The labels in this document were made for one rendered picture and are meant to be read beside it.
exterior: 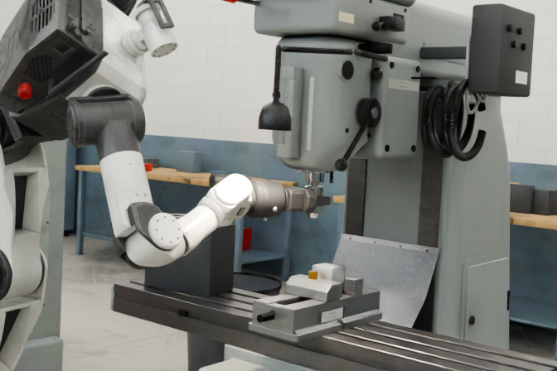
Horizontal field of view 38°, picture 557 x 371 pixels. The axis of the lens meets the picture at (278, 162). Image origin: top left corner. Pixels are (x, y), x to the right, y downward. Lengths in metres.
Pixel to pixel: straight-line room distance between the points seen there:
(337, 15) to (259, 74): 5.82
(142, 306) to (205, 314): 0.24
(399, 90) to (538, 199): 3.71
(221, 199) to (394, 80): 0.56
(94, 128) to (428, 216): 0.97
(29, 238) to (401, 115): 0.98
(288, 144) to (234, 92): 5.97
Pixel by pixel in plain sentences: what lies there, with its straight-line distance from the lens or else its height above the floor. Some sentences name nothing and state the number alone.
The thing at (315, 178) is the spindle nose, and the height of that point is 1.29.
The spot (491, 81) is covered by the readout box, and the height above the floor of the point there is 1.54.
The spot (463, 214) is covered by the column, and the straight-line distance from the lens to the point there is 2.29.
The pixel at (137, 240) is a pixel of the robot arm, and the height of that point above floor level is 1.17.
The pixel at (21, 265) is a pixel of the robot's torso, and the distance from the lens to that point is 2.13.
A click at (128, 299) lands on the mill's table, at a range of 2.35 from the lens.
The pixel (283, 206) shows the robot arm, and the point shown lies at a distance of 1.92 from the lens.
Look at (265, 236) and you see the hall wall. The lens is 7.60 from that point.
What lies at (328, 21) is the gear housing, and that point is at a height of 1.65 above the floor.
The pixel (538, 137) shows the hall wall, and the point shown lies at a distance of 6.24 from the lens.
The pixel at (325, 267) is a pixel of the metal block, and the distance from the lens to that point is 1.97.
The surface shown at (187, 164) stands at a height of 0.96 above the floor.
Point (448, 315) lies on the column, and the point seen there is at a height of 0.92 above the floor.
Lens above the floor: 1.43
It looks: 3 degrees down
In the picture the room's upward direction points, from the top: 3 degrees clockwise
